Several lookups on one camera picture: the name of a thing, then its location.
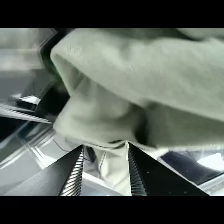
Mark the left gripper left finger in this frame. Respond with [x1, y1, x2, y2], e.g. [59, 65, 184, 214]
[3, 145, 85, 197]

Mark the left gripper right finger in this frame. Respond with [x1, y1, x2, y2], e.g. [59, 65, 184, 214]
[127, 142, 209, 197]

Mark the olive green shirt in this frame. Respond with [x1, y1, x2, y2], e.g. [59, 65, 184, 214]
[49, 28, 224, 197]

